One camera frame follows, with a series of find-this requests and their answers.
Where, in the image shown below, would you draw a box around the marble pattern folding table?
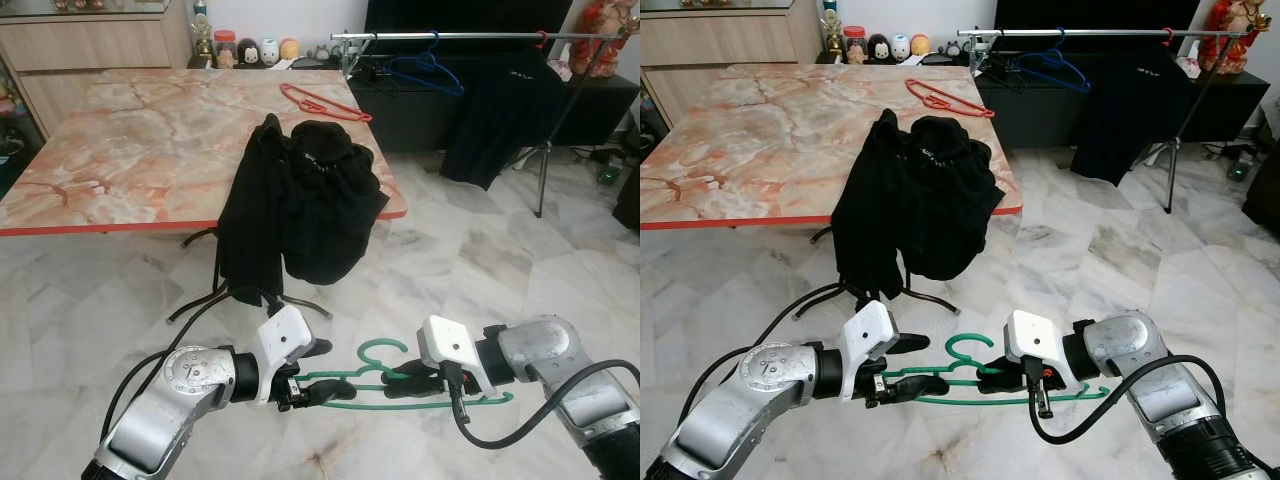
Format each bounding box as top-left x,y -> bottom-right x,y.
0,68 -> 409,323
640,63 -> 1023,319

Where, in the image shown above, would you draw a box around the blue plastic hanger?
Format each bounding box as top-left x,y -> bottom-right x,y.
378,30 -> 466,98
1010,27 -> 1093,94

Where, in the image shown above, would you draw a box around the small gold figurine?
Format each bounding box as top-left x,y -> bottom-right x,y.
820,5 -> 846,63
193,8 -> 216,69

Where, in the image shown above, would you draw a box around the black shirt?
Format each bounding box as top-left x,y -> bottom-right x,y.
832,108 -> 916,301
905,115 -> 1007,283
283,120 -> 391,287
217,113 -> 293,308

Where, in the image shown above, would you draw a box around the black flat television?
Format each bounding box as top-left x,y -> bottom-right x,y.
993,0 -> 1201,59
363,0 -> 576,63

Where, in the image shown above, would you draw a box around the green plastic hanger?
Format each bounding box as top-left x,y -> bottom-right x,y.
297,338 -> 516,413
885,333 -> 1111,406

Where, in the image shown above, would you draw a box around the red laughing Buddha statue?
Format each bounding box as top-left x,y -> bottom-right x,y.
570,0 -> 641,78
1197,0 -> 1263,76

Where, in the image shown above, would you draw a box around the navy blue shirt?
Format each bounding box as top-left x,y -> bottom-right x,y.
440,50 -> 569,191
1070,45 -> 1196,188

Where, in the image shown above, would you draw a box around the light wooden sideboard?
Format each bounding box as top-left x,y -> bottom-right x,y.
0,0 -> 196,141
640,0 -> 823,126

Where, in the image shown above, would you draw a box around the black television cabinet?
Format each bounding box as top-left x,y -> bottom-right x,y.
345,68 -> 641,153
975,65 -> 1271,143

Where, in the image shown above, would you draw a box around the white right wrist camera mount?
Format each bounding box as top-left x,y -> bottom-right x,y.
1003,310 -> 1081,393
417,315 -> 496,396

